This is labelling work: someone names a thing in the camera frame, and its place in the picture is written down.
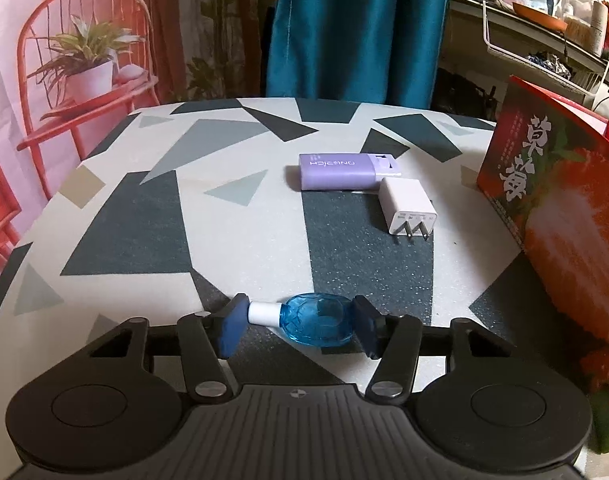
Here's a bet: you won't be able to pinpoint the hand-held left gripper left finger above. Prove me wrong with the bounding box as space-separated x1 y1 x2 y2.
92 292 250 406

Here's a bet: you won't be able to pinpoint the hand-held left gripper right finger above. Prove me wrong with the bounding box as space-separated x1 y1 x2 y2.
352 294 515 406

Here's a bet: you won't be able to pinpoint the blue glass bottle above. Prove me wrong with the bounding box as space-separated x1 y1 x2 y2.
248 292 359 347

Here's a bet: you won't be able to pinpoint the red strawberry print box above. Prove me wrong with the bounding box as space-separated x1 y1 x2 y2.
475 74 609 454

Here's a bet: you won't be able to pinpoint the white plug charger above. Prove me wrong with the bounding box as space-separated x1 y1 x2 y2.
378 177 438 244

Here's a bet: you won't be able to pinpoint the geometric patterned tablecloth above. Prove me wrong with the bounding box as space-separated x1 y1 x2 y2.
0 97 603 480

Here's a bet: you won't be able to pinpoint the purple rectangular case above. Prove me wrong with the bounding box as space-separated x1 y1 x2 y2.
298 152 403 192

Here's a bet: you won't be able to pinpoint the black bag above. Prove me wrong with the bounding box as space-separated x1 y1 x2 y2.
433 66 499 122

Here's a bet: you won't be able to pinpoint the teal curtain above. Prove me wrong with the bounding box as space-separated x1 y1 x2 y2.
265 0 453 110

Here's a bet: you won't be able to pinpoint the blue white packets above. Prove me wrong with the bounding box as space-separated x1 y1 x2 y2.
527 51 578 78

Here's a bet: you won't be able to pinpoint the grey desk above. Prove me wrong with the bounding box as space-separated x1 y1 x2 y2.
447 0 609 128

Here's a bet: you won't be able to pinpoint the orange tray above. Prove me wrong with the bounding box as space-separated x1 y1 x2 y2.
511 1 569 32

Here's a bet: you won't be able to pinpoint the white wire basket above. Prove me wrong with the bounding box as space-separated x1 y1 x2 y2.
481 0 609 95

